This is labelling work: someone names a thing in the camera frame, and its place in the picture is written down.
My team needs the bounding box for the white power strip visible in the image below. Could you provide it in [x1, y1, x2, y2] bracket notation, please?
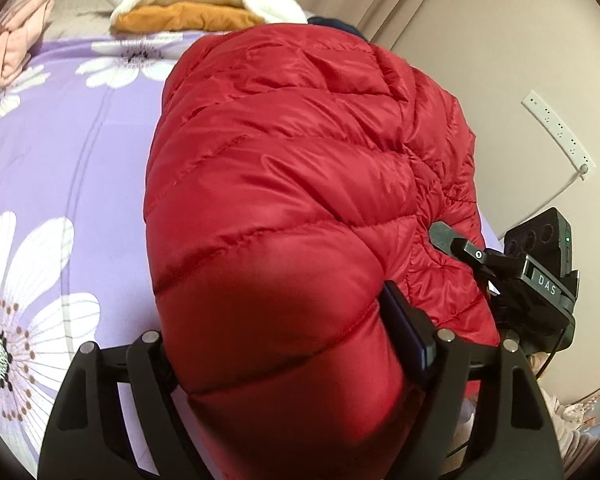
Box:
[521, 90, 597, 181]

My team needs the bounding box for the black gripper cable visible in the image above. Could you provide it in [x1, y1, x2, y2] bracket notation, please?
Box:
[532, 327, 575, 378]

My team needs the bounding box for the navy blue garment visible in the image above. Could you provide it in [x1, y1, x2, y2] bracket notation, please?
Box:
[307, 15, 371, 41]

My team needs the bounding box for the grey blanket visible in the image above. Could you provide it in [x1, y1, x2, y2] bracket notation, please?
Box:
[42, 0, 118, 40]

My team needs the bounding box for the purple floral bedsheet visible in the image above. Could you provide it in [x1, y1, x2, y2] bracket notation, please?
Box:
[0, 30, 503, 480]

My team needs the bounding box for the red puffer jacket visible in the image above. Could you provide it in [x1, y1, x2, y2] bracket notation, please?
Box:
[142, 22, 501, 480]

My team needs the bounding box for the orange folded garment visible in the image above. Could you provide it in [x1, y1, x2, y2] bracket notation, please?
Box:
[115, 1, 266, 33]

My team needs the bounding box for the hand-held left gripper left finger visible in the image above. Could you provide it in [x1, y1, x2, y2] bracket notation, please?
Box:
[39, 330, 221, 480]

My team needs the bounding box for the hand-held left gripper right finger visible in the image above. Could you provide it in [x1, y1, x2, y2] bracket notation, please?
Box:
[382, 281, 565, 480]

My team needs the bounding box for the pink garment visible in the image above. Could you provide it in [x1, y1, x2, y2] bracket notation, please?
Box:
[0, 0, 56, 93]

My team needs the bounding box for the white power cable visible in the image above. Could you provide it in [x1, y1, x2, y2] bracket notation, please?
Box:
[545, 170, 588, 211]

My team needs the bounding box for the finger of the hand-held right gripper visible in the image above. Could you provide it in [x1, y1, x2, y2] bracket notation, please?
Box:
[430, 221, 526, 281]

